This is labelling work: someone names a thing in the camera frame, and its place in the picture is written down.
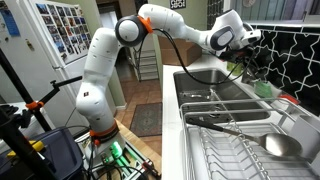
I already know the tall green bottle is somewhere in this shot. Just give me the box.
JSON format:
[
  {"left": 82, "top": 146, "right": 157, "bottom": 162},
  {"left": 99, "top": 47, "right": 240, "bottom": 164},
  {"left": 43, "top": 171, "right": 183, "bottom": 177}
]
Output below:
[{"left": 227, "top": 61, "right": 244, "bottom": 77}]

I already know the clear plastic sponge holder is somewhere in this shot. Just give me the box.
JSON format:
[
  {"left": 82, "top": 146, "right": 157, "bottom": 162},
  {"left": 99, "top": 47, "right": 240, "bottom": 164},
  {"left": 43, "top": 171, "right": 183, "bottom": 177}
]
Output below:
[{"left": 251, "top": 79, "right": 301, "bottom": 111}]

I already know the black white wall picture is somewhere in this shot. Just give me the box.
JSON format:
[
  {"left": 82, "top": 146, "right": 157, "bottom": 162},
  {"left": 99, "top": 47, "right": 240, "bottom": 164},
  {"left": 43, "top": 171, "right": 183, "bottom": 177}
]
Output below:
[{"left": 169, "top": 0, "right": 187, "bottom": 10}]

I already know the black tripod stand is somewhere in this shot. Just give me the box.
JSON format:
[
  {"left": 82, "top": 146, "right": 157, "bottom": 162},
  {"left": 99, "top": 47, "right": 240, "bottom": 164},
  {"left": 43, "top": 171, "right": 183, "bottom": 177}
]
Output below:
[{"left": 0, "top": 48, "right": 83, "bottom": 180}]

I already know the green sponge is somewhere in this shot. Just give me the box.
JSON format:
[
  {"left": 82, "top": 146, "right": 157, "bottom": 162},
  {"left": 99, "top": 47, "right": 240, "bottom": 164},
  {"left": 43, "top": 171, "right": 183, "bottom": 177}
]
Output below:
[{"left": 253, "top": 80, "right": 274, "bottom": 99}]

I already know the steel fork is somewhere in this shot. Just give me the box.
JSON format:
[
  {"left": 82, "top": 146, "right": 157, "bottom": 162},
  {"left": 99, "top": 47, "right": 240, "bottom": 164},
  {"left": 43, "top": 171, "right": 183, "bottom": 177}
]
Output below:
[{"left": 181, "top": 93, "right": 211, "bottom": 99}]

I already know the white refrigerator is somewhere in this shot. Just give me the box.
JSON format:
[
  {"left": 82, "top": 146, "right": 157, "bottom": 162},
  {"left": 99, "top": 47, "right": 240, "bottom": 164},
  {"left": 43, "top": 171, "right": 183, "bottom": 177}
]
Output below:
[{"left": 0, "top": 0, "right": 118, "bottom": 134}]

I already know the stainless steel sink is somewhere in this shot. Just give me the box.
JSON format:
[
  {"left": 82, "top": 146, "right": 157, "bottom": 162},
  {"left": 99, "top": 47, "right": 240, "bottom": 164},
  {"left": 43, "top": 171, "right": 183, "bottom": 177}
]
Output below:
[{"left": 173, "top": 68, "right": 271, "bottom": 123}]

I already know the dark patterned floor rug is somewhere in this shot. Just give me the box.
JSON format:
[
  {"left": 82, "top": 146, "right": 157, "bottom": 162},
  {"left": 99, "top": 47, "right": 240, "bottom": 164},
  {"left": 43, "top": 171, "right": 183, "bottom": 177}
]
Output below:
[{"left": 129, "top": 102, "right": 163, "bottom": 138}]

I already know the orange cable clip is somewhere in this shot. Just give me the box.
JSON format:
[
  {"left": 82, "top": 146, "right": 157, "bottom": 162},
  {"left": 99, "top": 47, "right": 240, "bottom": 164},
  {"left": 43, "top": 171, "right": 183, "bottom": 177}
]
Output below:
[{"left": 138, "top": 14, "right": 154, "bottom": 34}]

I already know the yellow tool handle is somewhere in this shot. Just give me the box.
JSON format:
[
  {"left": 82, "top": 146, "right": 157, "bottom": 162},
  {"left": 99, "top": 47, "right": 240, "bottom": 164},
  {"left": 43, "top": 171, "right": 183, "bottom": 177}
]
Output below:
[{"left": 6, "top": 139, "right": 46, "bottom": 158}]

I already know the orange tripod clamp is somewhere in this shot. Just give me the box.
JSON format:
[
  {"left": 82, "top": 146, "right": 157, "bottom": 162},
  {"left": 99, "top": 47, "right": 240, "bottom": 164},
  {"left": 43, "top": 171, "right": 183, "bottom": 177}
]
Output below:
[{"left": 25, "top": 100, "right": 45, "bottom": 111}]

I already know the blue paper note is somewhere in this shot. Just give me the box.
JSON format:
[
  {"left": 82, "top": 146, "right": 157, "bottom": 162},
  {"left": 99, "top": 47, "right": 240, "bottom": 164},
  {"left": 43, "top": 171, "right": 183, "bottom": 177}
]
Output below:
[{"left": 0, "top": 9, "right": 21, "bottom": 37}]

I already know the brown cardboard box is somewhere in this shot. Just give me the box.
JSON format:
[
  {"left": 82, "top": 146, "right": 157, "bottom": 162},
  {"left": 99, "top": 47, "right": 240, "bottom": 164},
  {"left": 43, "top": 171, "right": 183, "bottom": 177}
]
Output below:
[{"left": 158, "top": 34, "right": 203, "bottom": 67}]

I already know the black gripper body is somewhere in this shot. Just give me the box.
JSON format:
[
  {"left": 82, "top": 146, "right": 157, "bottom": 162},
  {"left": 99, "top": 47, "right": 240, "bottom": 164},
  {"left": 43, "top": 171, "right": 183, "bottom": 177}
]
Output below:
[{"left": 229, "top": 46, "right": 254, "bottom": 65}]

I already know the red curved scraper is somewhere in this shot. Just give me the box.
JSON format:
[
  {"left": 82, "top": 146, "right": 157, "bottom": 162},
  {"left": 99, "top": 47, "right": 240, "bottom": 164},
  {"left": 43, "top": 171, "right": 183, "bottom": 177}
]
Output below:
[{"left": 278, "top": 94, "right": 300, "bottom": 106}]

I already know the photo collage sheet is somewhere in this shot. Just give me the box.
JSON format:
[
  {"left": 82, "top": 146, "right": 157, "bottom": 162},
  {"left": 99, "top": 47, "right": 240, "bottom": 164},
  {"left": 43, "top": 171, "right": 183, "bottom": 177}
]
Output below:
[{"left": 34, "top": 2, "right": 93, "bottom": 64}]

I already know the steel gooseneck faucet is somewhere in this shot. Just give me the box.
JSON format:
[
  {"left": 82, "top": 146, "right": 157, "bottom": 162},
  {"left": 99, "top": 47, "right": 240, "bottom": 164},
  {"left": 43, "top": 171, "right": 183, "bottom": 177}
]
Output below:
[{"left": 241, "top": 21, "right": 258, "bottom": 84}]

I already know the white utensil caddy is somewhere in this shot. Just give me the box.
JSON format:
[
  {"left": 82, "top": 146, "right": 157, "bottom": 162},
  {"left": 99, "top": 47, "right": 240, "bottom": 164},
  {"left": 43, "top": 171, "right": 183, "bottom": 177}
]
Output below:
[{"left": 289, "top": 114, "right": 320, "bottom": 164}]

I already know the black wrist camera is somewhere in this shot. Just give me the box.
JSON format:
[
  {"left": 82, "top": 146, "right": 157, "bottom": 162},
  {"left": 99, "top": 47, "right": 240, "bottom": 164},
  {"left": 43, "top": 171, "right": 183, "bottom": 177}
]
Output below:
[{"left": 218, "top": 49, "right": 234, "bottom": 62}]

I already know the dark blue storage bin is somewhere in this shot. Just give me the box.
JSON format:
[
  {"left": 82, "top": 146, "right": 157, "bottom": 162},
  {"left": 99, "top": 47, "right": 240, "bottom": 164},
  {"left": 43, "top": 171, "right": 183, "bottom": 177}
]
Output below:
[{"left": 0, "top": 126, "right": 84, "bottom": 180}]

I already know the steel wire sink grid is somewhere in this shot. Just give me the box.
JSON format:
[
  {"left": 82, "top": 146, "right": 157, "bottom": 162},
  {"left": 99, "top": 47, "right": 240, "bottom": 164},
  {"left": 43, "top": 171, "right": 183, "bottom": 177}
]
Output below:
[{"left": 178, "top": 88, "right": 241, "bottom": 114}]

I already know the large steel spoon black handle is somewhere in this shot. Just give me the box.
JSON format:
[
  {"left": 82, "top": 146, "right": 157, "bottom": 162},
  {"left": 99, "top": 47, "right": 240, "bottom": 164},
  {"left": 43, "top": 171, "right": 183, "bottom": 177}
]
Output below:
[{"left": 186, "top": 118, "right": 304, "bottom": 158}]

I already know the steel wire dish rack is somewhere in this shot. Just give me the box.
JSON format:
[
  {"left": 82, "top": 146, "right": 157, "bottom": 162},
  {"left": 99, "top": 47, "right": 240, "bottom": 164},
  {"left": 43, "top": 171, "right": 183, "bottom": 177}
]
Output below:
[{"left": 179, "top": 97, "right": 320, "bottom": 180}]

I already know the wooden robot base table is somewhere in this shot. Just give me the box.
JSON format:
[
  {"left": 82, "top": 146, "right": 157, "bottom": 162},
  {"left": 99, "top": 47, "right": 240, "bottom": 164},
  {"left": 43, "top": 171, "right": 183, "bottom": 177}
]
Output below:
[{"left": 114, "top": 119, "right": 163, "bottom": 174}]

